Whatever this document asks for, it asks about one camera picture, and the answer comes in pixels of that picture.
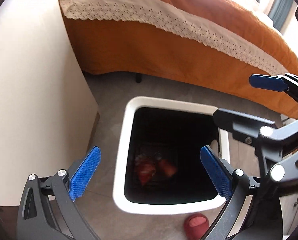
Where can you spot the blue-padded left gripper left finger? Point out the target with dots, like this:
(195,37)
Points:
(36,219)

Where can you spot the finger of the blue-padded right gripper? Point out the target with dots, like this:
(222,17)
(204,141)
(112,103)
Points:
(287,83)
(244,127)

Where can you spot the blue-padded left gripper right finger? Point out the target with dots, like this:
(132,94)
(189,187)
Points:
(233,185)

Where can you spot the white square trash bin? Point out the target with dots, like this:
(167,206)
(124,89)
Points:
(178,130)

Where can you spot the red trash in bin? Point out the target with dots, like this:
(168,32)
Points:
(153,167)

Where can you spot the red slipper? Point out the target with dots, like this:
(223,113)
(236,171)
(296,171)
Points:
(195,226)

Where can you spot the white bedside cabinet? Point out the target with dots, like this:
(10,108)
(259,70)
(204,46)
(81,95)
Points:
(47,110)

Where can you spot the orange bed cover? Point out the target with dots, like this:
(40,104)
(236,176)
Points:
(105,46)

